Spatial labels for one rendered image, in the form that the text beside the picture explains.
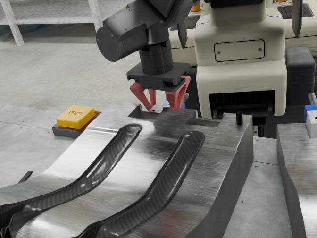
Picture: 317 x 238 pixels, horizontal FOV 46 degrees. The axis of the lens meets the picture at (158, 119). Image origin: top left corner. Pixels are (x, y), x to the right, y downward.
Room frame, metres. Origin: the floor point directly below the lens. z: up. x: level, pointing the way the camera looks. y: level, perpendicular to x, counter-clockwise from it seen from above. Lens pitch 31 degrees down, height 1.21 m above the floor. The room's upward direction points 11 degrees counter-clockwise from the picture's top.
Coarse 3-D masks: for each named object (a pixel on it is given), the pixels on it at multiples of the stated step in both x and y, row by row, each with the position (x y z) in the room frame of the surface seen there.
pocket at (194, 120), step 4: (196, 112) 0.53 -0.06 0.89; (192, 116) 0.53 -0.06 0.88; (196, 116) 0.53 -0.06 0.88; (188, 120) 0.51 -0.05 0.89; (192, 120) 0.52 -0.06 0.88; (196, 120) 0.53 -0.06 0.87; (200, 120) 0.53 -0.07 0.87; (204, 120) 0.52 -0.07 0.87; (208, 120) 0.52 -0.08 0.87; (212, 120) 0.52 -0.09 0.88; (216, 120) 0.52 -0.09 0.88; (220, 120) 0.51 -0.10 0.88; (192, 124) 0.52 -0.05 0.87; (196, 124) 0.53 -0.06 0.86; (200, 124) 0.53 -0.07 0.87; (204, 124) 0.52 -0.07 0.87; (208, 124) 0.52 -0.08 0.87; (212, 124) 0.52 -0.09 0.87; (216, 124) 0.51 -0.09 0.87
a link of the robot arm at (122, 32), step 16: (144, 0) 0.61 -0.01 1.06; (112, 16) 0.56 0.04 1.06; (128, 16) 0.57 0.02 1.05; (144, 16) 0.58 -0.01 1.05; (160, 16) 0.59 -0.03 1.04; (176, 16) 0.56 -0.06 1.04; (112, 32) 0.55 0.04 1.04; (128, 32) 0.55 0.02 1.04; (144, 32) 0.58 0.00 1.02; (112, 48) 0.56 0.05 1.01; (128, 48) 0.55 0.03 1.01
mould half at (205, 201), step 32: (96, 128) 0.54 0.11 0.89; (160, 128) 0.50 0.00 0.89; (192, 128) 0.48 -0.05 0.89; (224, 128) 0.47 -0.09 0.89; (64, 160) 0.47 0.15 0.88; (128, 160) 0.44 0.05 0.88; (160, 160) 0.42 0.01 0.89; (224, 160) 0.40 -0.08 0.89; (0, 192) 0.37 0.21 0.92; (32, 192) 0.38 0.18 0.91; (96, 192) 0.38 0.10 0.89; (128, 192) 0.37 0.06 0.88; (192, 192) 0.35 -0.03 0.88; (224, 192) 0.36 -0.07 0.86; (32, 224) 0.29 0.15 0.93; (64, 224) 0.29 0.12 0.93; (160, 224) 0.28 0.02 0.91; (192, 224) 0.29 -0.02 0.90; (224, 224) 0.35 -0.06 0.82
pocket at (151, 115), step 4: (140, 104) 0.59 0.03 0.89; (136, 108) 0.58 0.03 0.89; (140, 108) 0.59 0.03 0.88; (132, 112) 0.57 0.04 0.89; (136, 112) 0.58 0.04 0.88; (140, 112) 0.59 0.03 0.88; (144, 112) 0.59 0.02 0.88; (148, 112) 0.58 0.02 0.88; (152, 112) 0.58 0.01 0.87; (156, 112) 0.58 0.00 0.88; (128, 116) 0.56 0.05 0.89; (132, 116) 0.57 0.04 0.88; (136, 116) 0.58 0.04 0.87; (140, 116) 0.59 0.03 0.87; (144, 116) 0.58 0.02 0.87; (148, 116) 0.58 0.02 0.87; (152, 116) 0.58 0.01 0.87; (156, 116) 0.57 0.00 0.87
